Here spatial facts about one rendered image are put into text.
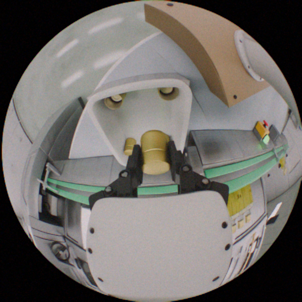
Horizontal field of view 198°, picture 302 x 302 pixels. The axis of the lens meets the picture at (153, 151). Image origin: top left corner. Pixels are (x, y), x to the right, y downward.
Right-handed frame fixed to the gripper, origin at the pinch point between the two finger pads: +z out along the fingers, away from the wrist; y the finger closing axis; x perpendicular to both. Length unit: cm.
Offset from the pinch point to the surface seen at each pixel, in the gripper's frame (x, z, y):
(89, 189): -20.8, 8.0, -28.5
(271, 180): -293, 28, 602
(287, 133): -25, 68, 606
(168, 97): 5.5, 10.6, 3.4
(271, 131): -4, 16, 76
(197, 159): -9.4, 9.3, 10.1
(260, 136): -7, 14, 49
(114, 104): 5.8, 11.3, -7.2
